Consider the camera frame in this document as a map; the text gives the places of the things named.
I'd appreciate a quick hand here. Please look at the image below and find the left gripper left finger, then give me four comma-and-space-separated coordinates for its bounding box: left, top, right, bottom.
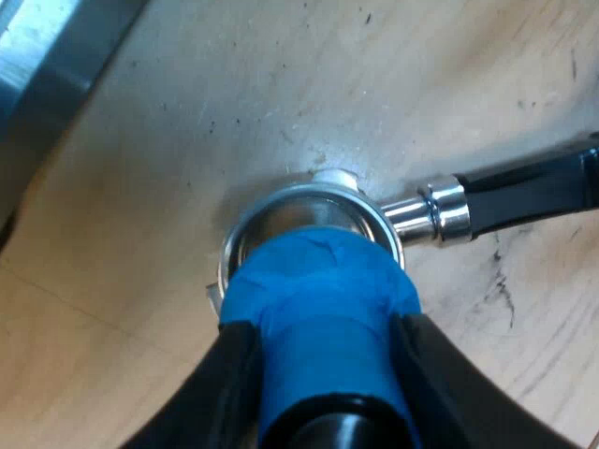
122, 318, 264, 449

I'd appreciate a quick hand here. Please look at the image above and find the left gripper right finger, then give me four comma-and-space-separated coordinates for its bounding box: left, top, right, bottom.
388, 311, 577, 449

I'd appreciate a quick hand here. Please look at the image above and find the bright blue tamper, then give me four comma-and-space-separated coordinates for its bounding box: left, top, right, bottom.
218, 225, 422, 449

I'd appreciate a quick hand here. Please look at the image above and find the filter holder with red-ended handle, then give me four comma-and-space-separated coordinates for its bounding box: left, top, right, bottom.
204, 134, 599, 324

